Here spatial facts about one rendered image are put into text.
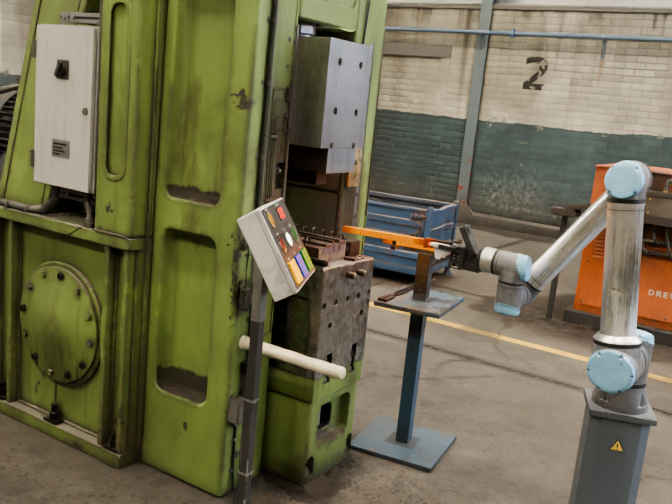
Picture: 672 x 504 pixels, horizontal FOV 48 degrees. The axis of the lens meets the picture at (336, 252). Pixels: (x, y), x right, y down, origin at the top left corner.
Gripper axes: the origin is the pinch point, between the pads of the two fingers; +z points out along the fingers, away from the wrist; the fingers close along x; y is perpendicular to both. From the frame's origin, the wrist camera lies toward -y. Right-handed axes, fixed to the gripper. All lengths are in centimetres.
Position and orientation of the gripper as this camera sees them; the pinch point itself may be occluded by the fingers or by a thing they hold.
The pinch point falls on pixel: (433, 242)
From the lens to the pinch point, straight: 283.5
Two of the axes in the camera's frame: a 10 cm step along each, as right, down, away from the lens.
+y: -1.1, 9.7, 2.0
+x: 5.4, -1.1, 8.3
